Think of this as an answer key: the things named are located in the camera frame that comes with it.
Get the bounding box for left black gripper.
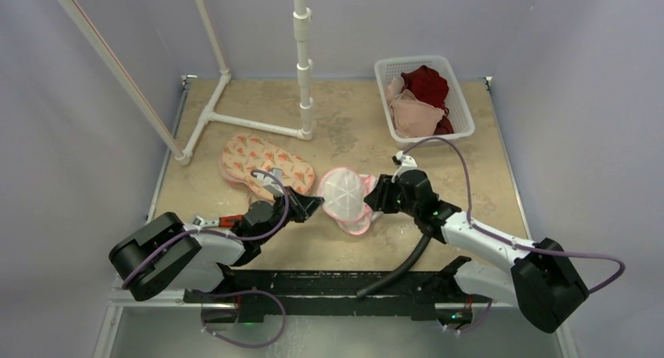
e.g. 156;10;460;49
256;186;323;244

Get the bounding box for white mesh laundry bag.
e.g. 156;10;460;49
317;167;383;236

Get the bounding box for floral mesh laundry bag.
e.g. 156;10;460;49
218;132;316;201

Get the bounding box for beige tan bra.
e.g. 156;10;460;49
388;90;445;138

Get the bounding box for dark red bra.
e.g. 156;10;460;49
400;65;449;115
434;117;455;136

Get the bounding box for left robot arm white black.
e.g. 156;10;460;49
108;187;325;302

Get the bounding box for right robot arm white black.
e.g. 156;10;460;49
364;170;590;333

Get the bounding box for pink bra in basket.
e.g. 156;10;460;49
384;77;404;106

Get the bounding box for red adjustable wrench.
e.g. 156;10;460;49
192;215;244;229

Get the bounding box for white plastic basket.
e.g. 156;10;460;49
374;56;475;149

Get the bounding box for white pvc pipe rack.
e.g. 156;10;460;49
56;0;314;165

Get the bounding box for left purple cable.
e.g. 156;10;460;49
121;169;291;290

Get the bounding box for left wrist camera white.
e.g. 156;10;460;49
263;168;284;197

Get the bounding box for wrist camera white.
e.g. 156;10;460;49
263;168;284;197
392;150;418;183

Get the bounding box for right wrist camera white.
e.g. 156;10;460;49
392;150;418;183

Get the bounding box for black corrugated hose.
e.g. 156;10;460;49
355;235;434;299

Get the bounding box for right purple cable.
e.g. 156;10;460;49
402;136;626;295

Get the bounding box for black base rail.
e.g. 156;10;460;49
183;256;487;327

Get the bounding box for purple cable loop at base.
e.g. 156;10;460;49
200;289;287;349

